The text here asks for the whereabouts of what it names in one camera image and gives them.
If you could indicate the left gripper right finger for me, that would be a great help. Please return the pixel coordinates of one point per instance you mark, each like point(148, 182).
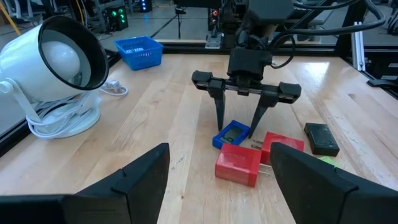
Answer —
point(326, 199)

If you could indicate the silver aluminium post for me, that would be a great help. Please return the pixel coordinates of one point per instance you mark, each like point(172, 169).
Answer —
point(358, 46)

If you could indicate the computer tower green lights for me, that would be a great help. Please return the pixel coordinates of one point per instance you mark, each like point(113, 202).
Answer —
point(116, 18)

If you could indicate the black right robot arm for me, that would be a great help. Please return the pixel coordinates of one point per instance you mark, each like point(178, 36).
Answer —
point(267, 12)

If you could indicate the red USB wall charger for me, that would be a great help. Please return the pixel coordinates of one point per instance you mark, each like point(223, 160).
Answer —
point(237, 163)
point(280, 138)

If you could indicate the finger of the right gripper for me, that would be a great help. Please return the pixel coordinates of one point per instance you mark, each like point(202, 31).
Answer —
point(220, 109)
point(261, 107)

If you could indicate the dark blue charger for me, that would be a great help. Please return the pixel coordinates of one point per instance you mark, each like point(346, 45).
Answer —
point(231, 134)

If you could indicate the green USB wall charger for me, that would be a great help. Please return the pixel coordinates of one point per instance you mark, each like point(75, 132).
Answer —
point(328, 160)

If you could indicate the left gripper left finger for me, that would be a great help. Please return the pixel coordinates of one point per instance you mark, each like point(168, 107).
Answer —
point(109, 202)

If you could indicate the blue plastic basket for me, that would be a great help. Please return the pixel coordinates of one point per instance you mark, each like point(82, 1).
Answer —
point(140, 56)

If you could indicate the white spot lamp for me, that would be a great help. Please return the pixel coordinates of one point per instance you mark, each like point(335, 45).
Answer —
point(25, 65)

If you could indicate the black rectangular box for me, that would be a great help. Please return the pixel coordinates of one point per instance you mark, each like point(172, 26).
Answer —
point(321, 140)

